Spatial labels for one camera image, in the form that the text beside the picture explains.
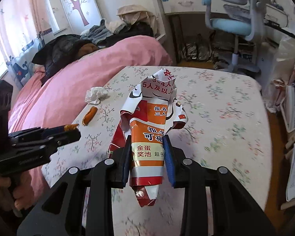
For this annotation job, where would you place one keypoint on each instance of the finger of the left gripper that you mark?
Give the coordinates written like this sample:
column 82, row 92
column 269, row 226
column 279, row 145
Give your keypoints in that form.
column 59, row 138
column 54, row 130

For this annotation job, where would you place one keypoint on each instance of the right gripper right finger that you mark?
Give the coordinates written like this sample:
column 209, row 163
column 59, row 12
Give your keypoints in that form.
column 235, row 212

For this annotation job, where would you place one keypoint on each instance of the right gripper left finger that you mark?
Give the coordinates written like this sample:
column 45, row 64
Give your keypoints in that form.
column 80, row 201

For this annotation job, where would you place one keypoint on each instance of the large orange peel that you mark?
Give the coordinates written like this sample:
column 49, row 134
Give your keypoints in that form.
column 70, row 127

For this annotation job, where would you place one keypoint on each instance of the red orange paper flyer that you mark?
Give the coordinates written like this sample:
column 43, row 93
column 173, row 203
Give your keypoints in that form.
column 150, row 111

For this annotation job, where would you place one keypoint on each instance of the person's left hand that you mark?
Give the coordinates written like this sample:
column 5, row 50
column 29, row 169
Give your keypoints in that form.
column 20, row 196

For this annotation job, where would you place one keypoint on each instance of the small orange peel strip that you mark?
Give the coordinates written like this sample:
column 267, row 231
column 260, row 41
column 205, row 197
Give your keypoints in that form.
column 89, row 115

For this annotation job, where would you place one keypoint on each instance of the pink duvet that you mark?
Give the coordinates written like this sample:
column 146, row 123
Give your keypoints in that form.
column 61, row 98

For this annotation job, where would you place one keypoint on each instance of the crumpled white tissue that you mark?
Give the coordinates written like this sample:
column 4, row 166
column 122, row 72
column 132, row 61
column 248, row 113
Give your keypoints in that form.
column 95, row 95

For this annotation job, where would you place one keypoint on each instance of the black puffer jacket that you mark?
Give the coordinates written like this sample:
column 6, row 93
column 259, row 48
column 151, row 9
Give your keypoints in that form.
column 58, row 53

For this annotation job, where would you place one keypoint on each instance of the floral bed sheet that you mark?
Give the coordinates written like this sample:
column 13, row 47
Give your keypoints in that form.
column 227, row 126

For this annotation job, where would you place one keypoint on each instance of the brown plush toy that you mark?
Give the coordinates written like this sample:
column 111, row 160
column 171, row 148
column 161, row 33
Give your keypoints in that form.
column 86, row 49

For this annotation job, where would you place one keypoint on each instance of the patterned window curtain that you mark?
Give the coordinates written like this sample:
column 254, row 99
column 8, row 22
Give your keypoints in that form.
column 25, row 28

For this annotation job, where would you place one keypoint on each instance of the pile of clothes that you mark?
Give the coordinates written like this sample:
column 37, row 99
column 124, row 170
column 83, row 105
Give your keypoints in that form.
column 133, row 20

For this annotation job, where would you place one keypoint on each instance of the white desk with drawers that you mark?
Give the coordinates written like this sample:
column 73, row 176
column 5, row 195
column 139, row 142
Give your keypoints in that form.
column 275, row 19

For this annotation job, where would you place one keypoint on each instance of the blue grey desk chair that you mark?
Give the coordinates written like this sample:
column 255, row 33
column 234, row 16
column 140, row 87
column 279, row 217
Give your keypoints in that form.
column 252, row 31

